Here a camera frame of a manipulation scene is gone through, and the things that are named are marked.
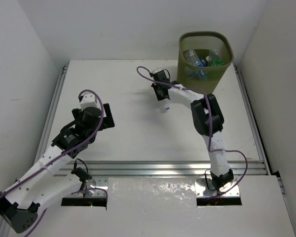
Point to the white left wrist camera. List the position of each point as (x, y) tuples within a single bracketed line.
[(86, 100)]

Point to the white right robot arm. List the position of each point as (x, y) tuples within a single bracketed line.
[(207, 120)]

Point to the clear bottle blue label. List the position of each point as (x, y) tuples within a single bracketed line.
[(193, 59)]

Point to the green plastic bottle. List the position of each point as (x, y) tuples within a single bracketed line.
[(214, 59)]

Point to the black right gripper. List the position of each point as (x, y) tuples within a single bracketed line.
[(159, 96)]

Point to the aluminium frame rail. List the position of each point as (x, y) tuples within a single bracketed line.
[(148, 139)]

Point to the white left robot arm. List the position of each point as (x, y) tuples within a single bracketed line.
[(23, 204)]

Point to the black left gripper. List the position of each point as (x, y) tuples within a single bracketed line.
[(108, 116)]

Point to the olive green mesh bin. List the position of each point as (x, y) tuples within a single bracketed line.
[(203, 79)]

